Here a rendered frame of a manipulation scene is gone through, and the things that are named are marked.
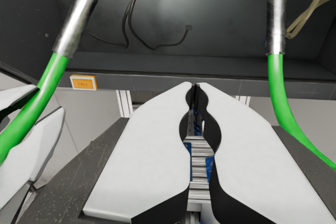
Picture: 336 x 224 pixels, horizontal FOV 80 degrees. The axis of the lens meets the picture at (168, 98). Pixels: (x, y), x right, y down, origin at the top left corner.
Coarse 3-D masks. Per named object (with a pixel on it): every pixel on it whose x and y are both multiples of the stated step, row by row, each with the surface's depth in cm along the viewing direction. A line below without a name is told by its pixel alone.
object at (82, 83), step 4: (88, 76) 42; (92, 76) 42; (72, 80) 42; (76, 80) 42; (80, 80) 42; (84, 80) 42; (88, 80) 41; (76, 84) 42; (80, 84) 42; (84, 84) 42; (88, 84) 42; (92, 84) 42; (96, 84) 43; (92, 88) 42; (96, 88) 43
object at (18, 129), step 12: (60, 60) 17; (48, 72) 17; (60, 72) 18; (48, 84) 17; (36, 96) 16; (48, 96) 17; (24, 108) 16; (36, 108) 16; (12, 120) 16; (24, 120) 16; (36, 120) 17; (12, 132) 15; (24, 132) 15; (0, 144) 14; (12, 144) 14; (0, 156) 14
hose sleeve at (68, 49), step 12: (84, 0) 18; (96, 0) 18; (72, 12) 17; (84, 12) 18; (72, 24) 17; (84, 24) 18; (60, 36) 17; (72, 36) 17; (60, 48) 17; (72, 48) 18
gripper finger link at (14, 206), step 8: (24, 184) 14; (32, 184) 15; (16, 192) 14; (24, 192) 14; (16, 200) 14; (8, 208) 13; (16, 208) 14; (0, 216) 13; (8, 216) 13; (16, 216) 14
